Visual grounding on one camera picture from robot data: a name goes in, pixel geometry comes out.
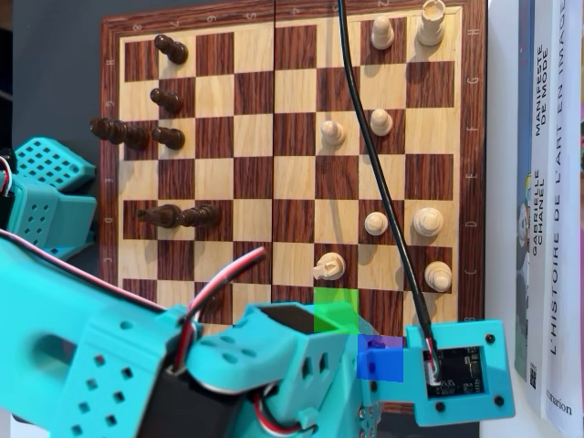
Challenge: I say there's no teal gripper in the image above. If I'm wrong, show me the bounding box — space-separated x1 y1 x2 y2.
189 300 382 438

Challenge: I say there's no teal perforated robot base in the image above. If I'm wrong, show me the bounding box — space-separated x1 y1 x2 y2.
12 136 98 192

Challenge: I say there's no white chess bishop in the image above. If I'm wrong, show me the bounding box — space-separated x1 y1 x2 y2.
423 260 453 293

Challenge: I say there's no white chess knight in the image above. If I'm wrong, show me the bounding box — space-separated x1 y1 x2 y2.
312 252 347 282

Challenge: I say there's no white chess pawn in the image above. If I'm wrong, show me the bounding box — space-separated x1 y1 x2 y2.
370 16 395 50
369 108 393 137
363 212 389 237
318 120 347 147

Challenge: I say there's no white chess queen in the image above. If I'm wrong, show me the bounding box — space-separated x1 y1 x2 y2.
412 207 444 237

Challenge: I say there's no dark chess bishop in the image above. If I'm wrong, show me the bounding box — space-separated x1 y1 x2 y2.
180 203 223 229

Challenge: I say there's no dark chess king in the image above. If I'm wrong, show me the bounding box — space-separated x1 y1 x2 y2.
89 117 151 151

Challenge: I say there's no white chess rook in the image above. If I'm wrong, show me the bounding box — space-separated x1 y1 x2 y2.
417 0 446 47

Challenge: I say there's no wooden chessboard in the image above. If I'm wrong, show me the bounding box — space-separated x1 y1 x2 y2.
99 0 487 416

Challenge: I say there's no white Gabrielle Chanel book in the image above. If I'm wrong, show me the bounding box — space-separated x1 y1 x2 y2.
523 0 565 419

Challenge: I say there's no blue illustrated book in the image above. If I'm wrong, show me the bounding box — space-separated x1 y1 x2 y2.
513 0 537 381

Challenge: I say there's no black camera cable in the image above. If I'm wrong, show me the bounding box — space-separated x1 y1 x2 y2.
336 0 437 357

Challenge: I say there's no teal wrist camera module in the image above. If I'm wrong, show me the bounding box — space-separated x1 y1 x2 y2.
358 318 516 428

